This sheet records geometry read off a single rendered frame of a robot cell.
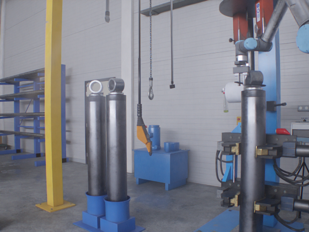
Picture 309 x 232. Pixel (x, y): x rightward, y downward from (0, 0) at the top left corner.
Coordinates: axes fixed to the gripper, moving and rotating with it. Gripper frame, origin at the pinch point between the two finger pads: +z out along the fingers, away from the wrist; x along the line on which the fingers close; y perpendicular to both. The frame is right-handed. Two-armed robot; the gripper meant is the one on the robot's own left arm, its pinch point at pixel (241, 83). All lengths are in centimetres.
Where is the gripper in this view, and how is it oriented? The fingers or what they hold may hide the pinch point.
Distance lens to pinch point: 232.3
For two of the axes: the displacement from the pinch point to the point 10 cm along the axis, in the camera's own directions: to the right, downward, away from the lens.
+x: -7.5, -0.1, 6.6
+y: 6.6, -0.2, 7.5
